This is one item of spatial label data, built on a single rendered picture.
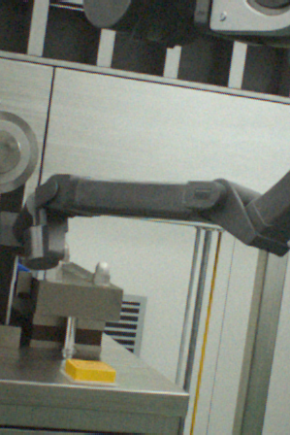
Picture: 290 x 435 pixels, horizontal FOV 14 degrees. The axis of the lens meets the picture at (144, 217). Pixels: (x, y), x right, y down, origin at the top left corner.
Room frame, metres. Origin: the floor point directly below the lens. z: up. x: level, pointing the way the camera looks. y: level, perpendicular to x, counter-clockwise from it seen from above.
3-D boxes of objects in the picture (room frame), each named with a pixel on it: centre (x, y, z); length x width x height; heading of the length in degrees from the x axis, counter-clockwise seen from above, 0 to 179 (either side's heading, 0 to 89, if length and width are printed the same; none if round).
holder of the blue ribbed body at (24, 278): (2.20, 0.23, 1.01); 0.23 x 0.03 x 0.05; 18
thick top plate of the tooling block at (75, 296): (2.27, 0.16, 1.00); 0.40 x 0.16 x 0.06; 18
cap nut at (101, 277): (2.13, 0.06, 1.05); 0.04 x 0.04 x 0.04
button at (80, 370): (1.89, 0.05, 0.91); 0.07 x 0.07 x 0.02; 18
